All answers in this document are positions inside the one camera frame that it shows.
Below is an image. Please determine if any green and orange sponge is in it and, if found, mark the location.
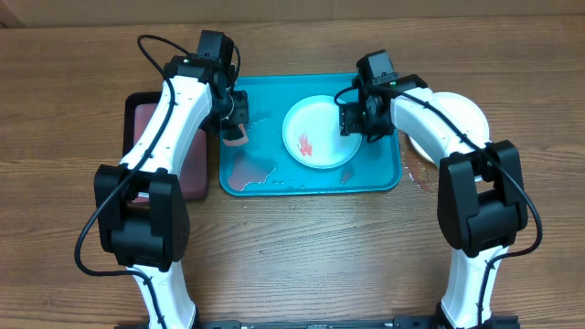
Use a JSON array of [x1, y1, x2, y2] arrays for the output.
[[222, 123, 249, 147]]

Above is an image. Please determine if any light blue plate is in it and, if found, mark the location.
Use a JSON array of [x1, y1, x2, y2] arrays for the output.
[[282, 95, 362, 169]]

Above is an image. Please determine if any white plate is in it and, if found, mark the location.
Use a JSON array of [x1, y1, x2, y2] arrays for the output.
[[409, 92, 491, 165]]

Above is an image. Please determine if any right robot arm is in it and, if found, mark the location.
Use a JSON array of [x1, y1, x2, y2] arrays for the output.
[[339, 50, 532, 328]]

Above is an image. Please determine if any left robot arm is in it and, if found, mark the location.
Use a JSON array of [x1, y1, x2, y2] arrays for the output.
[[74, 30, 249, 328]]

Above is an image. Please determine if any teal plastic tray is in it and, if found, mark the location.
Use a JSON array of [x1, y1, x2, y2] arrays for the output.
[[219, 73, 401, 196]]

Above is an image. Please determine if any black tray with red liquid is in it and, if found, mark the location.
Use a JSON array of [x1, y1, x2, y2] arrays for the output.
[[122, 91, 208, 201]]

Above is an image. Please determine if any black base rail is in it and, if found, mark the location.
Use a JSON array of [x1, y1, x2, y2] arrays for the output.
[[193, 315, 452, 329]]

